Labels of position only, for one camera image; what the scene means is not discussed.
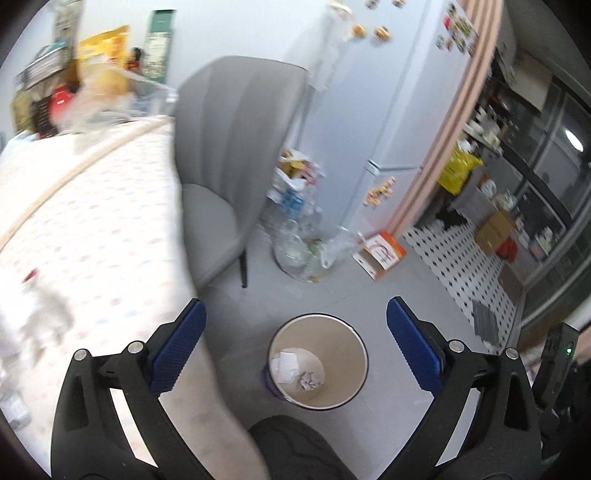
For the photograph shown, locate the person's dark trouser leg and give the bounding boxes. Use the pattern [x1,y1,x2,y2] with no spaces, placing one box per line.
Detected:
[247,414,345,480]

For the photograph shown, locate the glass sliding door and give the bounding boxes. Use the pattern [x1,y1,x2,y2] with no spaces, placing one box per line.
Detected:
[503,69,591,324]

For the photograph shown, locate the pile of empty plastic bottles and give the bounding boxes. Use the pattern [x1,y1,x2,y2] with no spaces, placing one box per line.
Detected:
[272,217,365,283]

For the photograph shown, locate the clear plastic bag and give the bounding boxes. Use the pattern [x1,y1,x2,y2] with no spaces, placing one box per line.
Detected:
[55,65,178,136]

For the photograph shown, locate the yellow plastic bag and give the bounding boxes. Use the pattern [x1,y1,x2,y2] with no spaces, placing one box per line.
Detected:
[436,143,485,195]

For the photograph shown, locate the orange and white cardboard box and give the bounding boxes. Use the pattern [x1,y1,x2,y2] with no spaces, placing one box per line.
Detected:
[352,232,408,280]

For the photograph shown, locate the bag of empty bottles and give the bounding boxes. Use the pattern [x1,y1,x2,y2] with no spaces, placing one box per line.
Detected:
[267,150,326,222]

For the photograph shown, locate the beige round waste bin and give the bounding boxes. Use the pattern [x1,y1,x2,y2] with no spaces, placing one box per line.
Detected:
[261,313,369,411]

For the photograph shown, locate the cream floral cloth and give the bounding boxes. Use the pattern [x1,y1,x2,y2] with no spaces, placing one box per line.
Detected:
[0,115,176,243]

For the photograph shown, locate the red and white jar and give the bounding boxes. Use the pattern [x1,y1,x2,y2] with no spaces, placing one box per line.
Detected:
[48,85,75,134]

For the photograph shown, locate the yellow snack bag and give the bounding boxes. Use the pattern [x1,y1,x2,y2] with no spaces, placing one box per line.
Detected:
[78,25,130,70]

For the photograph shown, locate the brown cardboard box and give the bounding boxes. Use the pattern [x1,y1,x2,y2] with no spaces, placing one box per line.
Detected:
[475,210,515,257]

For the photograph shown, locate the white refrigerator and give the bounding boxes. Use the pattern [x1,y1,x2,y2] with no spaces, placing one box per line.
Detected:
[277,0,481,245]

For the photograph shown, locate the green carton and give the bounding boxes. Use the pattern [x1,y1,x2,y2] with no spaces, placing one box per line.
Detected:
[143,9,174,84]

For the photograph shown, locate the grey upholstered chair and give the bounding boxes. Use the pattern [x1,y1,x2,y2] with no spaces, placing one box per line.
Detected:
[173,55,309,289]

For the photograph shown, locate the white paper scrap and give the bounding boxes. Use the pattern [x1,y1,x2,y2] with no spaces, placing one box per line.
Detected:
[270,351,305,384]

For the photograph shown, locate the grey floor mat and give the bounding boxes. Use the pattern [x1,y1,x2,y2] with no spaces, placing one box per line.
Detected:
[472,300,502,344]

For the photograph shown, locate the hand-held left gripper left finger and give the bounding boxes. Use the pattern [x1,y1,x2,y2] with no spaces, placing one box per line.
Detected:
[50,298,227,480]

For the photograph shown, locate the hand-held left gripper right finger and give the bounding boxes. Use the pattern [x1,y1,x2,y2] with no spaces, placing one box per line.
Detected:
[379,296,543,480]

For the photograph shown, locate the white crumpled tissue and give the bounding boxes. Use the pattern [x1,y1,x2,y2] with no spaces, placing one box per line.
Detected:
[0,277,86,370]

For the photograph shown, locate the group of fridge magnets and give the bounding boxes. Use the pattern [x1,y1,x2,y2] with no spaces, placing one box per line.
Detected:
[351,0,479,208]

